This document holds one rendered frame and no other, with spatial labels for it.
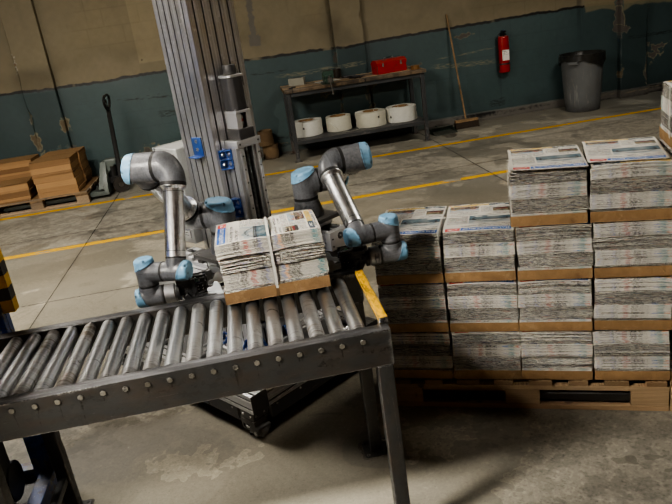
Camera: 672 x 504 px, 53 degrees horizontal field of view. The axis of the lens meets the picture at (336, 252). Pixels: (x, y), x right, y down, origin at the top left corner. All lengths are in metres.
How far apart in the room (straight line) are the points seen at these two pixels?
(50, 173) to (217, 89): 5.61
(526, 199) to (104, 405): 1.68
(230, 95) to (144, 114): 6.33
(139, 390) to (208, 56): 1.53
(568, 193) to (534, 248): 0.25
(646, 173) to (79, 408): 2.08
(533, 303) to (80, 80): 7.47
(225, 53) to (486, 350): 1.71
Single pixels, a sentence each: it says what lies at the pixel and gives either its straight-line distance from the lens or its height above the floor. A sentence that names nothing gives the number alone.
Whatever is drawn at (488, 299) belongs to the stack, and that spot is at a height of 0.53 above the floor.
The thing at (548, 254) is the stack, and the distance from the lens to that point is 2.77.
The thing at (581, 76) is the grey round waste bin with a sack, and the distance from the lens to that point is 9.67.
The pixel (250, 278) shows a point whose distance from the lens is 2.36.
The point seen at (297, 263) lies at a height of 0.92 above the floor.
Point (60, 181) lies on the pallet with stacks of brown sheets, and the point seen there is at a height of 0.30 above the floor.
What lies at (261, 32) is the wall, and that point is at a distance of 9.16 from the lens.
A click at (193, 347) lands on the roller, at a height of 0.80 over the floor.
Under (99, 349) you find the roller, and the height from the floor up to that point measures 0.80.
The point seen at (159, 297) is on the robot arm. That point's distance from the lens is 2.59.
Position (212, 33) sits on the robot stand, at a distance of 3.05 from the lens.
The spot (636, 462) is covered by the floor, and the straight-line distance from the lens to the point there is 2.84.
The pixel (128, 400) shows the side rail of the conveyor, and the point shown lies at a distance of 2.11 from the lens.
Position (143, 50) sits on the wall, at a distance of 9.22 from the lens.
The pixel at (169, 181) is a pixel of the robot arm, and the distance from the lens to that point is 2.52.
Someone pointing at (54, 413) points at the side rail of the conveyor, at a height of 0.74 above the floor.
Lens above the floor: 1.72
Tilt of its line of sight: 20 degrees down
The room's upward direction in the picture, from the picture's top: 8 degrees counter-clockwise
